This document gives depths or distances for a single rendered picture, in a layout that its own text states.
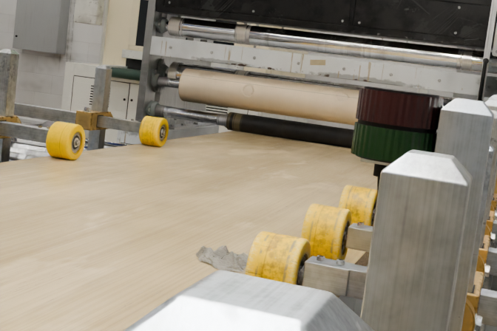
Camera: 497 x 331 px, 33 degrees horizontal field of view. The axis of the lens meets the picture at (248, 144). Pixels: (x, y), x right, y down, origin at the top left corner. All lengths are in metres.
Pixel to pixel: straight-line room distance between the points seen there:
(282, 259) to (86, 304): 0.21
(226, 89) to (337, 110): 0.41
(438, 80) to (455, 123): 2.32
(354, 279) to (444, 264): 0.57
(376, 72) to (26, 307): 2.20
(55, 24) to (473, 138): 9.93
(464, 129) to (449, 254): 0.25
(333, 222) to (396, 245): 0.81
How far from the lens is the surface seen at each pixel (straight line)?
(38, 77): 10.79
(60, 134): 1.89
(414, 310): 0.36
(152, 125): 2.32
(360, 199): 1.40
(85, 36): 10.49
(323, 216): 1.17
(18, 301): 0.90
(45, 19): 10.52
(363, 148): 0.60
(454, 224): 0.35
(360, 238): 1.17
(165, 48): 3.16
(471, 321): 0.85
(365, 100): 0.60
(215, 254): 1.13
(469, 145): 0.60
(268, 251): 0.92
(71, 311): 0.88
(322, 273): 0.93
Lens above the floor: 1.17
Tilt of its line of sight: 6 degrees down
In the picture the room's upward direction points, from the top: 7 degrees clockwise
